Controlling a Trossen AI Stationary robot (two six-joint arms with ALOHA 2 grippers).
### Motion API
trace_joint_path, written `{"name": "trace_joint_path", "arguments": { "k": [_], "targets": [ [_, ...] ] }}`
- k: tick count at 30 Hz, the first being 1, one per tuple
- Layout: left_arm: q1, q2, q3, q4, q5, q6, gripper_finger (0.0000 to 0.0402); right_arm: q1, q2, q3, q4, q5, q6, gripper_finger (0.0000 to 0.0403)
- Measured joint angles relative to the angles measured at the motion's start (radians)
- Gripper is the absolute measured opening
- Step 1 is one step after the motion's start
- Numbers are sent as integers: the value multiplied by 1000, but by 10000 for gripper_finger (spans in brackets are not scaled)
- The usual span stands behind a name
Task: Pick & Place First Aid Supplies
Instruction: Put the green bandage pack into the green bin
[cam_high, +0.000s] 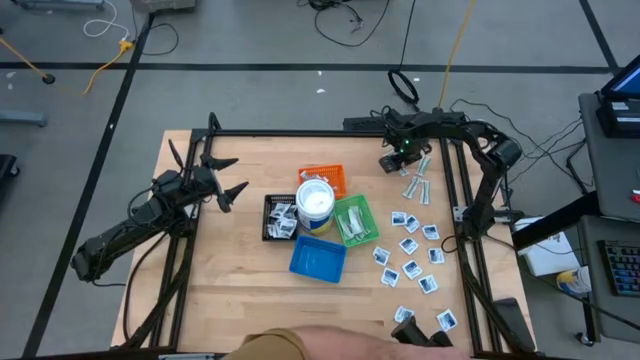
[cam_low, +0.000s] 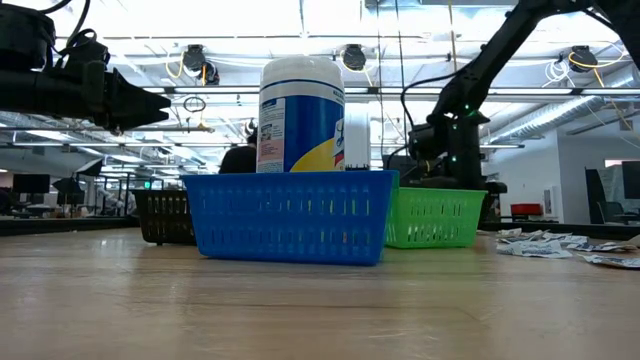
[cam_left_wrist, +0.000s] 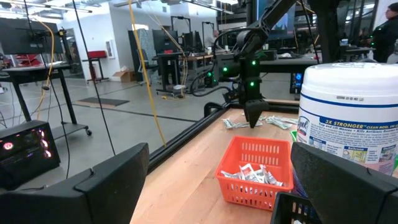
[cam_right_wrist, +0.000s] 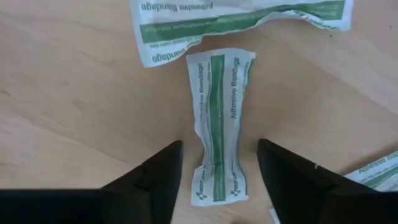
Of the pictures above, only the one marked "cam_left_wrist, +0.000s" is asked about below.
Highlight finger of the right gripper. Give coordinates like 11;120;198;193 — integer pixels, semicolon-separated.
244;99;270;128

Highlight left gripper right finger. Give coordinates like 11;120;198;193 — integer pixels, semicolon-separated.
291;142;398;224

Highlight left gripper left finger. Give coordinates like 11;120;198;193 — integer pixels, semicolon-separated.
70;142;149;224

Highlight white bandage wrapper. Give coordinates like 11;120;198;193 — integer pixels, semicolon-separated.
266;116;289;130

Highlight computer tower green lights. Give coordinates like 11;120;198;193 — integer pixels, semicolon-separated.
203;70;218;88

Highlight person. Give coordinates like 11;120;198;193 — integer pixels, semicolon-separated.
204;29;221;50
371;2;398;63

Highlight wooden desk black legs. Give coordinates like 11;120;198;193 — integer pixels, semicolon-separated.
154;51;218;96

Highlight large blue-screen monitor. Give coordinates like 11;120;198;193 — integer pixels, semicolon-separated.
257;0;298;41

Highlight black plastic basket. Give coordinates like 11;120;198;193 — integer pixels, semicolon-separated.
269;192;321;224

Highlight dark floor mat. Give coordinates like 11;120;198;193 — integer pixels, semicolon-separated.
73;96;131;109

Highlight orange plastic basket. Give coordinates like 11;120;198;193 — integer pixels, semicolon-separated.
215;136;295;212

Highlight black computer tower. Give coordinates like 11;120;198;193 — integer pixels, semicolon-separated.
0;120;62;190

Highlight white disinfecting wipes canister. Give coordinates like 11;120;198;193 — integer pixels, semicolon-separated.
292;62;398;200

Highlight dark office chair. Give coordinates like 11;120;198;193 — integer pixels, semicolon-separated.
138;48;159;86

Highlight cardboard box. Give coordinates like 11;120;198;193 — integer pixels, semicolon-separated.
111;68;137;83

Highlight dark room divider panel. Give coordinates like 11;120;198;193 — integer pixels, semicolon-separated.
127;28;156;82

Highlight red padded stool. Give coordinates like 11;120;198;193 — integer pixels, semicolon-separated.
82;50;110;83

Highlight black rolling stand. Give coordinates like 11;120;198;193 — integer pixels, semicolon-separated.
0;29;93;138

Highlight black display screen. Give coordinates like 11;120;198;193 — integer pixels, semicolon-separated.
0;17;65;55

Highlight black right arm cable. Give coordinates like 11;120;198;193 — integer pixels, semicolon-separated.
190;29;246;98

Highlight yellow hanging cable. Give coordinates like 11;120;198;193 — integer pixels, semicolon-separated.
127;0;168;147

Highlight black hanging cable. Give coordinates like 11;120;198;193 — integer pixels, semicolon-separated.
72;0;116;156

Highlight framed wall picture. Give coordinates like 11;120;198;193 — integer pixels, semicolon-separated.
105;39;116;60

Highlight yellow drooping cable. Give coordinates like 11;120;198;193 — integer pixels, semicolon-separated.
34;19;56;121

